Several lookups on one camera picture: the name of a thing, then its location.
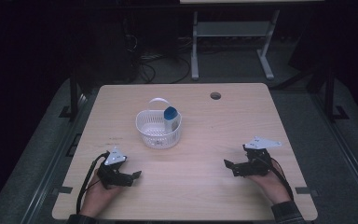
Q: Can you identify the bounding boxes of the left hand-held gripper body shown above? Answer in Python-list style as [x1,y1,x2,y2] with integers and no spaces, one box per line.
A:
[96,147,134,190]

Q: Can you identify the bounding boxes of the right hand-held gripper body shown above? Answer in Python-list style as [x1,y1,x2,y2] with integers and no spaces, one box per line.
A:
[236,135,283,178]

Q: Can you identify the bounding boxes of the white plastic basket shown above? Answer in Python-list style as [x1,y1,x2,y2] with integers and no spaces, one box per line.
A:
[135,97,183,150]

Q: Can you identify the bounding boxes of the white shampoo bottle blue cap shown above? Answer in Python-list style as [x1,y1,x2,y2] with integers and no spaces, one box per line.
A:
[163,105,182,134]

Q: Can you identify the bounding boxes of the person's right hand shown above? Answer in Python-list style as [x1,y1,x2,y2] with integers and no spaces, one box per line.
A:
[247,159,292,205]

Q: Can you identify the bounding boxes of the person's left hand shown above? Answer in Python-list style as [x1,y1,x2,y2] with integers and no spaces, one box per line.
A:
[80,170,122,218]

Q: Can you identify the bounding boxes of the grey metal stand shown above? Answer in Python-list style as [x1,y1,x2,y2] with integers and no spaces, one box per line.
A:
[190,9,281,81]

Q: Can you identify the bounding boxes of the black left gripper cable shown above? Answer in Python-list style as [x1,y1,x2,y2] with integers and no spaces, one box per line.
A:
[76,150,110,216]

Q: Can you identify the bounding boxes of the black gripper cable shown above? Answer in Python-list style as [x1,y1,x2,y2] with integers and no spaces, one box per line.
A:
[260,154,295,202]
[76,150,110,216]

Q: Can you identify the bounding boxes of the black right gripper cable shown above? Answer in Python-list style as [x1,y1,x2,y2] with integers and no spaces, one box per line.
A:
[260,154,295,202]

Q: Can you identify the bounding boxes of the aluminium floor rail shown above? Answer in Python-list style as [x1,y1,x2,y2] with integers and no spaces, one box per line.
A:
[20,92,90,224]
[312,92,358,217]

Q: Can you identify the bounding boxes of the black upright post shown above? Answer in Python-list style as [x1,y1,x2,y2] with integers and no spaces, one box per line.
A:
[324,70,350,123]
[59,74,80,121]

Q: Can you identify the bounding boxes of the black floor cables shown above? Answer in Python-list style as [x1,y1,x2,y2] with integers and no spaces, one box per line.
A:
[127,34,192,85]

